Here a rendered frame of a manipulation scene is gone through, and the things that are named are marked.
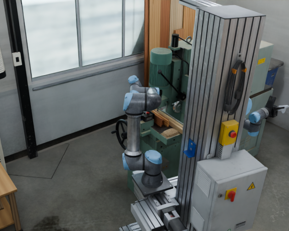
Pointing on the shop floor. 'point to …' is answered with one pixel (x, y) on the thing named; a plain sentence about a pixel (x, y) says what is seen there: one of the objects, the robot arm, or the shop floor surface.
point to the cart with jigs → (2, 223)
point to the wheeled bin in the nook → (274, 64)
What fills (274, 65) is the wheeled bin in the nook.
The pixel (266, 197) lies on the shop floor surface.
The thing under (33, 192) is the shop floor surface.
